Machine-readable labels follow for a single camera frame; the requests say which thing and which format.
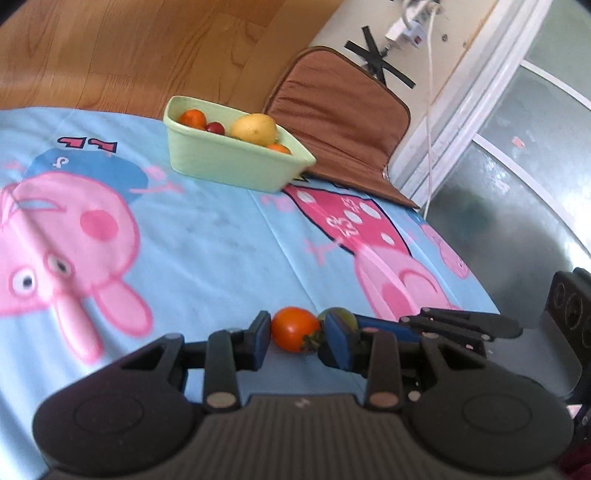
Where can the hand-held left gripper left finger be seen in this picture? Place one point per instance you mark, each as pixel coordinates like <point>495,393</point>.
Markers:
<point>261,341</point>

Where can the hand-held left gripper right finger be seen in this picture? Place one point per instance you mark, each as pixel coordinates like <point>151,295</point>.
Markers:
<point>339,341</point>

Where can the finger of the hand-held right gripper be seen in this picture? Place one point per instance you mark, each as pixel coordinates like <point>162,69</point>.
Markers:
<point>461,322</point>

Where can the small green tomato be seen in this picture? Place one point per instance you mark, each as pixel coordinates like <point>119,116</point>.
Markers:
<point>344,316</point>

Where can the small orange tomato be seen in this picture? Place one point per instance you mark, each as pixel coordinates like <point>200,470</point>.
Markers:
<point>291,327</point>

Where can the light green bowl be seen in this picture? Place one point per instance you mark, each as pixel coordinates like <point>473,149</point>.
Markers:
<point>221,161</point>

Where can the orange tangerine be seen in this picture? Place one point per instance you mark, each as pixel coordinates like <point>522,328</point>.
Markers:
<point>193,119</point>
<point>278,148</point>

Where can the large yellow citrus fruit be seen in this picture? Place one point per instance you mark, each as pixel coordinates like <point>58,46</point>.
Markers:
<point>254,129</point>

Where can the red tomato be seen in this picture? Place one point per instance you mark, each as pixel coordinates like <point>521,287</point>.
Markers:
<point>215,128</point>

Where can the cartoon pig printed blanket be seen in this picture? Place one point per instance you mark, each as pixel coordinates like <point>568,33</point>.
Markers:
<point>207,240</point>

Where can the pink sticker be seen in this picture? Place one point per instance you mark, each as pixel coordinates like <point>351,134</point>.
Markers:
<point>518,142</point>

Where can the brown seat cushion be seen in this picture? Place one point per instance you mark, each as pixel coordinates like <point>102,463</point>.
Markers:
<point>337,120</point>

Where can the black tape strip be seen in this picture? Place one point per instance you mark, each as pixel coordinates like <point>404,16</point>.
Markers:
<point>397,74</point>
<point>375,53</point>

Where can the white plug adapter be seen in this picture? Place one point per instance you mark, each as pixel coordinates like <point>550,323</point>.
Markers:
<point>406,33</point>

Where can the white power strip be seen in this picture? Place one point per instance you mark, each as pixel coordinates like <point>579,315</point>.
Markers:
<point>422,7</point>

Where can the white window frame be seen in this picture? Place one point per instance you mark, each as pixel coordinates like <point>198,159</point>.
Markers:
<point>485,69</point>

